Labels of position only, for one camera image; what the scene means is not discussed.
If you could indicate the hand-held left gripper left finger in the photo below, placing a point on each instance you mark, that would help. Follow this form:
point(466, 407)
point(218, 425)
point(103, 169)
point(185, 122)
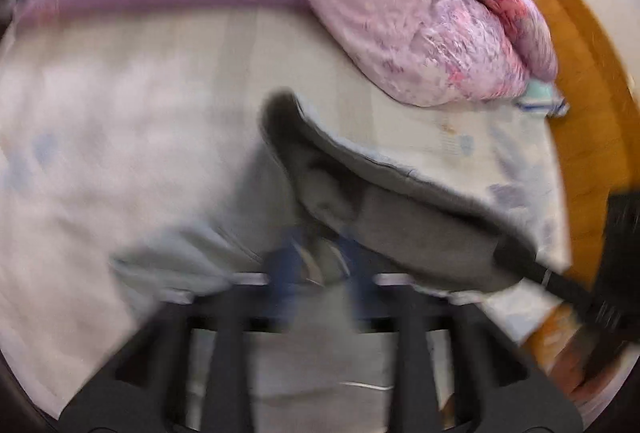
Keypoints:
point(220, 353)

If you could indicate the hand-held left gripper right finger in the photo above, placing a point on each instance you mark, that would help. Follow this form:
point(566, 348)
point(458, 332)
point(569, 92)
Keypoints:
point(420, 353)

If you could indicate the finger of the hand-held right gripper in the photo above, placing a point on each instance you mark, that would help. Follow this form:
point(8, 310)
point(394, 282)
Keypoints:
point(545, 275)

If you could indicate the grey zip hoodie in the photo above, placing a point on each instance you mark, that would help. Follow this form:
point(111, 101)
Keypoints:
point(400, 228)

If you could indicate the teal striped pillow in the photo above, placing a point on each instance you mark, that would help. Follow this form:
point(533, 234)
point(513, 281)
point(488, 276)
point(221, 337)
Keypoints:
point(542, 98)

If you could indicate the wooden bed with sheet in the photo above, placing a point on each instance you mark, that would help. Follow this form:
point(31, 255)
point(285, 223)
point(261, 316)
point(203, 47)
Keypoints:
point(125, 138)

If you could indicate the purple floral quilt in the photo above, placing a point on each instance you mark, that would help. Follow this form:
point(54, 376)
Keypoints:
point(375, 13)

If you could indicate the wooden bed frame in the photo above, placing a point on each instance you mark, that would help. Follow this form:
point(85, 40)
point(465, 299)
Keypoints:
point(595, 88)

